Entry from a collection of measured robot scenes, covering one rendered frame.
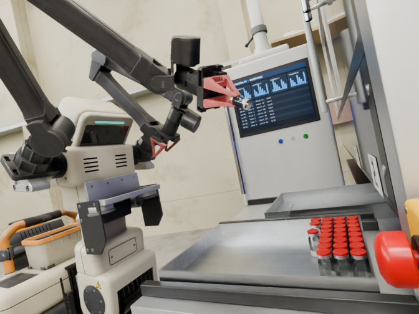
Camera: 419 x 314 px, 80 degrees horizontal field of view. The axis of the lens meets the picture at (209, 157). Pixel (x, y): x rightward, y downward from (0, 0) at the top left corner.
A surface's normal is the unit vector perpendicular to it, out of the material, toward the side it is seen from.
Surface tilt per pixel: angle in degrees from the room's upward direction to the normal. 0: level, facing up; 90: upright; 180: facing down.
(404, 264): 76
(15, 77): 124
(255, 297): 90
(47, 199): 90
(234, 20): 90
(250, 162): 90
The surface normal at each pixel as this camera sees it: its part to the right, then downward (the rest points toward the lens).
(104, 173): 0.87, -0.04
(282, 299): -0.44, 0.08
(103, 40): 0.18, 0.51
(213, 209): -0.24, 0.04
